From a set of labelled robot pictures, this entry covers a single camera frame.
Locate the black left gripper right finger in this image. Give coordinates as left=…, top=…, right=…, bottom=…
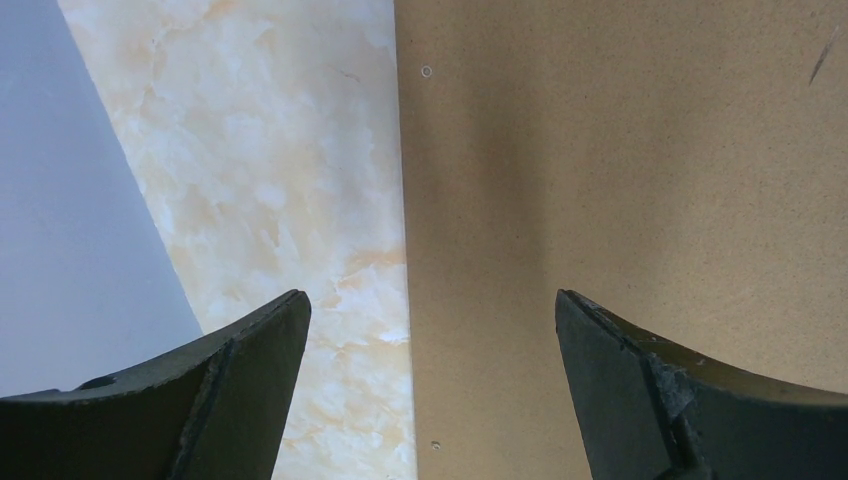
left=555, top=290, right=847, bottom=479

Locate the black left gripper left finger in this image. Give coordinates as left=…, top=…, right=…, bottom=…
left=1, top=290, right=312, bottom=479

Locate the landscape photo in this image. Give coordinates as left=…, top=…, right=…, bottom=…
left=395, top=1, right=847, bottom=479

